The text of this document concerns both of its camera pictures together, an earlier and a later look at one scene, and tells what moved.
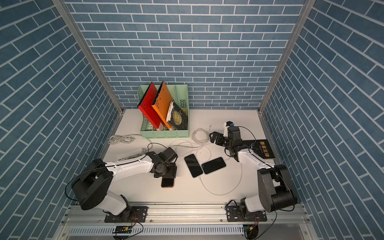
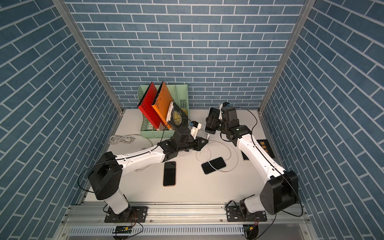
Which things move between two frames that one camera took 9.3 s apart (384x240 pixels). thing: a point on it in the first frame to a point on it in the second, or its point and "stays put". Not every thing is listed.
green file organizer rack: (180, 94) stays put
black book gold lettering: (260, 148) stays put
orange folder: (162, 102) stays put
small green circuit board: (122, 229) stays put
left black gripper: (172, 173) to (198, 144)
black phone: (193, 165) to (212, 120)
